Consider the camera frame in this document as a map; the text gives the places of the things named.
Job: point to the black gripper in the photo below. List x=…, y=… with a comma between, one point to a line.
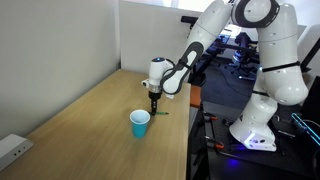
x=155, y=95

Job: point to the green pen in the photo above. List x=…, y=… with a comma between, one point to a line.
x=162, y=113

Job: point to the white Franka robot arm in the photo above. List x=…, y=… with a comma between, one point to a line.
x=273, y=66

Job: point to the blue plastic cup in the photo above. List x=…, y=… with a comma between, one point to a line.
x=140, y=128

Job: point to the orange board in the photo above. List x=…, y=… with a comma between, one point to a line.
x=196, y=96

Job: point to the white partition panel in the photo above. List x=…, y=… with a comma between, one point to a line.
x=146, y=33

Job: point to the black swivel chair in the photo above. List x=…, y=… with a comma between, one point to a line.
x=243, y=53

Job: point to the white rectangular box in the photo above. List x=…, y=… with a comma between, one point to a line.
x=13, y=148

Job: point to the blue neon light strip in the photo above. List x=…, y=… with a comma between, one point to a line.
x=305, y=128

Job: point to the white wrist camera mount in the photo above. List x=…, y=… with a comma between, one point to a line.
x=169, y=96

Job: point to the black camera on stand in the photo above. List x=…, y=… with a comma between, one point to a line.
x=187, y=19

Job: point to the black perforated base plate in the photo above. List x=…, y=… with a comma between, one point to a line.
x=253, y=163

